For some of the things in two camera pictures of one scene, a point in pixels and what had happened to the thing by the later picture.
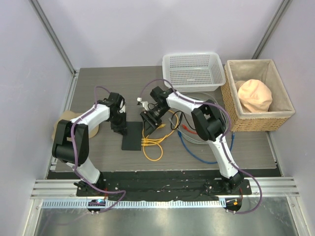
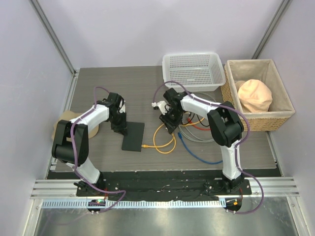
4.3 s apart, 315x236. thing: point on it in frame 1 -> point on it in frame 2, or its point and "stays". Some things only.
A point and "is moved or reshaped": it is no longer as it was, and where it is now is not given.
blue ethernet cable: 197,158 stays
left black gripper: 122,129 stays
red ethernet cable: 188,130 is moved or reshaped
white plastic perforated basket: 193,72 stays
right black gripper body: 158,110 -> 174,117
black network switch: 132,141 stays
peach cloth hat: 255,96 stays
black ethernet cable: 180,120 is moved or reshaped
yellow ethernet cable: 145,144 -> 166,144
